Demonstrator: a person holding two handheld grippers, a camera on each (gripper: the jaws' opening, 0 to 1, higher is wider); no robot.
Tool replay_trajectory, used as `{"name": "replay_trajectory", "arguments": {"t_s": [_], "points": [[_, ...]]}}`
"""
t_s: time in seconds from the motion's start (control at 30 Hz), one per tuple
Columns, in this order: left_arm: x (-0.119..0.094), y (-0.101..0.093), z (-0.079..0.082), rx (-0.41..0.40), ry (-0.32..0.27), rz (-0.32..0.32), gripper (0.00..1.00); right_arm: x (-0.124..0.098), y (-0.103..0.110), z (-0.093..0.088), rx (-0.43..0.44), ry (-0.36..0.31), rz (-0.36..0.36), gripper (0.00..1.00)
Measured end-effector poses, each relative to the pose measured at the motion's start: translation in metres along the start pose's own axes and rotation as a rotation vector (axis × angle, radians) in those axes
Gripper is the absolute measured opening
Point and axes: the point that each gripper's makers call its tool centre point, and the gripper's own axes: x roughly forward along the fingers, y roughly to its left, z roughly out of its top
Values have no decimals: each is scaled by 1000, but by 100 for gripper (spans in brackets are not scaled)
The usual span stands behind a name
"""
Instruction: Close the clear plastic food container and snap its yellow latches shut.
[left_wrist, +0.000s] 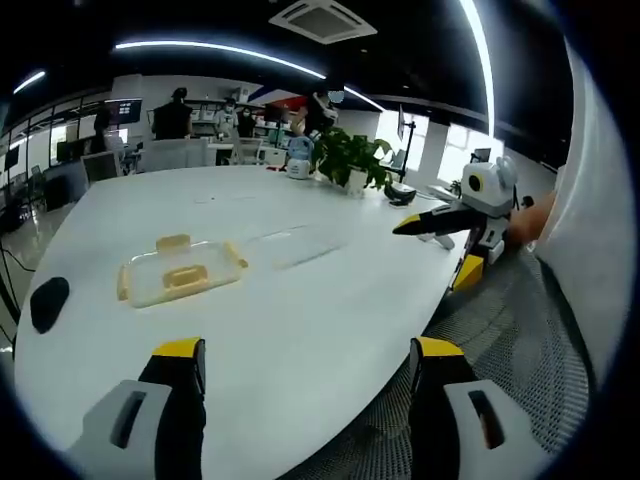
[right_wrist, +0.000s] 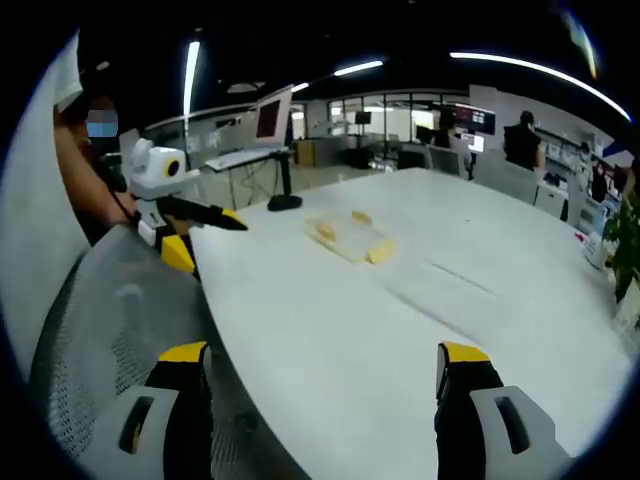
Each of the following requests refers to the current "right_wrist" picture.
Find grey mesh office chair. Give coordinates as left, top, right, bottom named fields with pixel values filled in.
left=29, top=222, right=306, bottom=480

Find brown cabinet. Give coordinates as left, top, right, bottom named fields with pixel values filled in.
left=294, top=139, right=319, bottom=167

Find green potted plant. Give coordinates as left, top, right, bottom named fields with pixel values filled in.
left=601, top=192, right=640, bottom=304

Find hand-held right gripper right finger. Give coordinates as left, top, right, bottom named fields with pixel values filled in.
left=434, top=341, right=576, bottom=480

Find white container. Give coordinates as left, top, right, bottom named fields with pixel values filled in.
left=582, top=231, right=614, bottom=270

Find long ceiling light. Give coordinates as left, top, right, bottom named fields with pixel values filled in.
left=181, top=40, right=202, bottom=119
left=449, top=50, right=633, bottom=123
left=333, top=59, right=385, bottom=78

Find clear plastic sheet yellow patches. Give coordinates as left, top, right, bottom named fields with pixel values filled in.
left=304, top=209, right=399, bottom=266

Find wall screen with red picture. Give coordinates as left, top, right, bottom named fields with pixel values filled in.
left=453, top=103, right=497, bottom=135

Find white standing desk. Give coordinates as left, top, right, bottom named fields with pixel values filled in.
left=203, top=146, right=292, bottom=211

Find white computer monitor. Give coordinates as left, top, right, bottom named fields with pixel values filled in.
left=253, top=85, right=295, bottom=149

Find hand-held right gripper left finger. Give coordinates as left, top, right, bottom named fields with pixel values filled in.
left=79, top=341, right=214, bottom=480

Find black stand with round base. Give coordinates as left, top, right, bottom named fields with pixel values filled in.
left=267, top=149, right=304, bottom=213

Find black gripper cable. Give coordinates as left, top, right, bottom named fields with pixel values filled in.
left=105, top=183, right=142, bottom=224

